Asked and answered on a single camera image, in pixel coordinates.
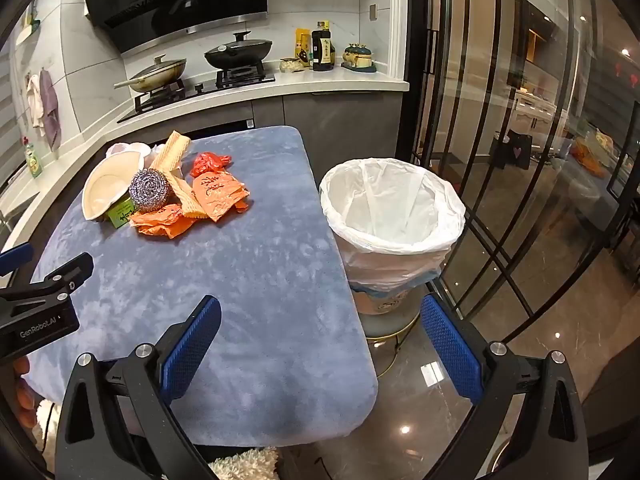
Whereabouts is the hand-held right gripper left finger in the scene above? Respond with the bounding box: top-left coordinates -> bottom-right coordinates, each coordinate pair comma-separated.
55,294 -> 223,480

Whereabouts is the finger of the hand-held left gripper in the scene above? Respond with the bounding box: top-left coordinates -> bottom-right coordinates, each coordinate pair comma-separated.
0,244 -> 35,277
27,252 -> 95,303

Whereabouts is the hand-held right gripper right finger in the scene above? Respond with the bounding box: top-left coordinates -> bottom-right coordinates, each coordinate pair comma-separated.
420,292 -> 591,480

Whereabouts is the green packet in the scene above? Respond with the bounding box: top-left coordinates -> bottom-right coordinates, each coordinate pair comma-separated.
106,199 -> 137,230

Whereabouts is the white bowl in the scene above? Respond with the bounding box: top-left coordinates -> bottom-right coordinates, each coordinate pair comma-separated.
81,152 -> 146,222

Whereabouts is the bin with white liner bag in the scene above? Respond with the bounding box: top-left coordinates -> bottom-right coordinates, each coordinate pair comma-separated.
319,158 -> 467,317

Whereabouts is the yellow waffle cloth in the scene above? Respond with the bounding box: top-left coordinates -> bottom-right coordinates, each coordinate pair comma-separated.
149,130 -> 209,220

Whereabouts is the orange plastic bag red print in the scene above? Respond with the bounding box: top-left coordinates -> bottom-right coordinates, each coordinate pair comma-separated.
191,170 -> 251,224

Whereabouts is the person's left forearm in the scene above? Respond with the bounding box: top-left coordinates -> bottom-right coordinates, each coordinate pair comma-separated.
34,399 -> 63,443

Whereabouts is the person's left hand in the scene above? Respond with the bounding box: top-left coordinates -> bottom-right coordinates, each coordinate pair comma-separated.
14,354 -> 39,432

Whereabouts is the green cushioned gold stool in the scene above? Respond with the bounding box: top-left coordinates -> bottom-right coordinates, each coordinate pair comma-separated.
361,304 -> 424,379

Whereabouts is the blue-grey plush blanket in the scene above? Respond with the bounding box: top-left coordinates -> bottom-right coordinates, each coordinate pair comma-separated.
22,125 -> 379,449

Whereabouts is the steel wool scrubber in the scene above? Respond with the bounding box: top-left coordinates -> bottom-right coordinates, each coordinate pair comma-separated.
128,168 -> 171,211

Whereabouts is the person's fluffy cream clothing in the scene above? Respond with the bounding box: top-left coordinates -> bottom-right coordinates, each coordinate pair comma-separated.
208,447 -> 280,480

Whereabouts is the clear crumpled plastic bag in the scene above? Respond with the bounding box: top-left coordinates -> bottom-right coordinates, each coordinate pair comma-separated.
106,142 -> 152,160

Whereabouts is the purple hanging towel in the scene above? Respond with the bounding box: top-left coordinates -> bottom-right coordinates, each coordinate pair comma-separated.
39,69 -> 63,151

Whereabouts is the white hanging towel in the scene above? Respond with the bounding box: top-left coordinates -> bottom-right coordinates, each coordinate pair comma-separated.
26,73 -> 47,129

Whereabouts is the black stool with heart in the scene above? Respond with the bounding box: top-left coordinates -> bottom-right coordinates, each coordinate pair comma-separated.
492,129 -> 534,171

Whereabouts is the black gas stove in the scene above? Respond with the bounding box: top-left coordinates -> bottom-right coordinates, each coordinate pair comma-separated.
117,67 -> 277,124

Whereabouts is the grey kitchen cabinet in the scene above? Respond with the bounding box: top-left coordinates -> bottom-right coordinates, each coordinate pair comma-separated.
165,90 -> 405,162

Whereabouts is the black framed glass door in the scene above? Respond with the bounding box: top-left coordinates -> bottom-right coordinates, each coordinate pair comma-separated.
404,0 -> 640,466

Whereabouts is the black wok with lid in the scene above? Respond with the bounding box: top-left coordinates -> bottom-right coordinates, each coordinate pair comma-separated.
203,31 -> 274,70

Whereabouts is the black range hood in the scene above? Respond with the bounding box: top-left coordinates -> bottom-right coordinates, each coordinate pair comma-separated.
82,0 -> 269,56

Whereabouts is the spice jar set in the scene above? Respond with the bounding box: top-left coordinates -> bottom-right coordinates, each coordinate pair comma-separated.
341,42 -> 376,72

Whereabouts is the dark sauce bottle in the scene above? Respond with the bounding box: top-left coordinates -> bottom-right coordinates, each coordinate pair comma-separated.
310,20 -> 335,72

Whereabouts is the frying pan with cream handle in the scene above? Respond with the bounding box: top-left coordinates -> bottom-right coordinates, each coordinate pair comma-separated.
113,54 -> 188,94

